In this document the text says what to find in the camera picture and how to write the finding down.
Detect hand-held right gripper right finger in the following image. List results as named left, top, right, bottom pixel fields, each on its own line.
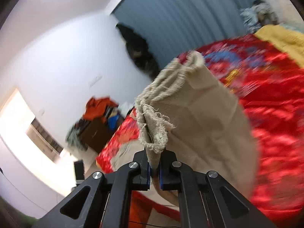
left=158, top=150, right=279, bottom=228

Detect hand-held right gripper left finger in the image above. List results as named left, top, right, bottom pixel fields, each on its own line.
left=31, top=148, right=152, bottom=228

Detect beige pants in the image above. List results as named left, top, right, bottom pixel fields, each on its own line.
left=111, top=51, right=260, bottom=207

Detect blue bag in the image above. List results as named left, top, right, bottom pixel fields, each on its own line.
left=107, top=114, right=122, bottom=131

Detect brown cabinet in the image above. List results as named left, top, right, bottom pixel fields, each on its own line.
left=78, top=116, right=124, bottom=154

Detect black box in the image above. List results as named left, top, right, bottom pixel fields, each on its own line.
left=74, top=161, right=85, bottom=187

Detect white box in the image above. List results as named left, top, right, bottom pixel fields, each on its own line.
left=120, top=102, right=133, bottom=114

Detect orange garment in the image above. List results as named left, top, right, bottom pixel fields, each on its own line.
left=83, top=96, right=120, bottom=122

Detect red floral satin quilt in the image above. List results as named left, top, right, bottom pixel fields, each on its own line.
left=96, top=34, right=304, bottom=225

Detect black hanging coat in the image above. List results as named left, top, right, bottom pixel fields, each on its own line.
left=115, top=23, right=162, bottom=79

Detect blue curtain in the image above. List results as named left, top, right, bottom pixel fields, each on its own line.
left=110, top=0, right=262, bottom=76

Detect yellow dotted blanket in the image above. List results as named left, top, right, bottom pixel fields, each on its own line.
left=254, top=23, right=304, bottom=63

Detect striped clothes pile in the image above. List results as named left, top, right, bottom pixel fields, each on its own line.
left=238, top=0, right=279, bottom=33

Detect black cable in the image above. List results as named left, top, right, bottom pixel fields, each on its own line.
left=128, top=221, right=181, bottom=228

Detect white wall switch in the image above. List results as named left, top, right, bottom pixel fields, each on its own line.
left=89, top=75, right=103, bottom=87

